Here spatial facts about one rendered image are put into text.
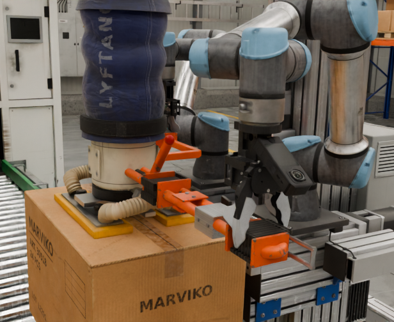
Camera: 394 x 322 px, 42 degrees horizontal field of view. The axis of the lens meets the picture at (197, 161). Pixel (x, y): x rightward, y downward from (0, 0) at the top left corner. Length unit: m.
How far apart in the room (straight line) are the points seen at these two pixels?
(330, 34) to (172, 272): 0.66
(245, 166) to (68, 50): 9.74
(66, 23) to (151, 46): 9.25
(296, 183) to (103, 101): 0.63
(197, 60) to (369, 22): 0.45
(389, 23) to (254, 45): 9.38
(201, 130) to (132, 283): 0.86
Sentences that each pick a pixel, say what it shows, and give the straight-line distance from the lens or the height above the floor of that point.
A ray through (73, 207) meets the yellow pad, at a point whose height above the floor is 1.10.
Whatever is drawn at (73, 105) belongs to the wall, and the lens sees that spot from 10.76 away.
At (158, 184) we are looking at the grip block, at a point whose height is 1.23.
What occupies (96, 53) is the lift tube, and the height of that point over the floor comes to 1.50.
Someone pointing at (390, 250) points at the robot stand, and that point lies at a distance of 1.64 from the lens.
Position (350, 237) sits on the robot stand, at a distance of 1.66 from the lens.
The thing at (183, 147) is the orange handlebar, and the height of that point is 1.21.
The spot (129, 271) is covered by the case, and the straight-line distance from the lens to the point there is 1.16.
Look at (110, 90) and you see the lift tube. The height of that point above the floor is 1.41.
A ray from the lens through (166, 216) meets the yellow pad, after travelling 1.34.
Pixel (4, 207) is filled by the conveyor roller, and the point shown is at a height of 0.55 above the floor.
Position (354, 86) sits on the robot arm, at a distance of 1.34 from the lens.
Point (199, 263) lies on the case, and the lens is 1.24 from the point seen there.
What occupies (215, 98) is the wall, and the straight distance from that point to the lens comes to 12.02.
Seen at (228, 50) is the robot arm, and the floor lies 1.52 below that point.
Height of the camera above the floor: 1.54
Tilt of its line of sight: 13 degrees down
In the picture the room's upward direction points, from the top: 1 degrees clockwise
